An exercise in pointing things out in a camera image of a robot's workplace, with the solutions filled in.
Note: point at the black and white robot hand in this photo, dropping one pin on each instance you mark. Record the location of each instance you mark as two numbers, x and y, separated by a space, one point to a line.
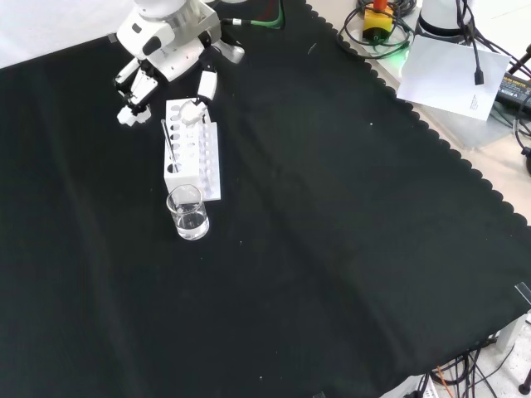
170 54

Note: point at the glass rod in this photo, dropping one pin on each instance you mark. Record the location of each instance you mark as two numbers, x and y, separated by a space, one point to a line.
168 145

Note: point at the white test tube rack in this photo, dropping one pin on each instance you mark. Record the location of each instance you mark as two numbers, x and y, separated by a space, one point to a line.
186 172

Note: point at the grey tape strip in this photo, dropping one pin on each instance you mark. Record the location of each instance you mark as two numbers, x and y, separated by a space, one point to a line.
111 38
523 292

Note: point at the clear glass beaker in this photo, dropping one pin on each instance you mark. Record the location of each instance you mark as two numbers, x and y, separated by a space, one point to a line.
188 219

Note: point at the yellow stop button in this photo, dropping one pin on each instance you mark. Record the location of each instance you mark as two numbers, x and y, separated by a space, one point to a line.
377 21

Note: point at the black bench cloth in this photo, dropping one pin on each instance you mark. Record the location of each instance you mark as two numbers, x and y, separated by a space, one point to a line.
315 232

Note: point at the white paper sheet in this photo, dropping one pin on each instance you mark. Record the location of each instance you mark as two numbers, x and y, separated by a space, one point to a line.
448 79

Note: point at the black power adapter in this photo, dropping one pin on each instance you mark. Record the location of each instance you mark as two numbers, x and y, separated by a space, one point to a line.
514 89

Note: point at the black tripod leg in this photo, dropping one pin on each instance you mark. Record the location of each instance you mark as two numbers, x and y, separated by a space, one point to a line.
520 62

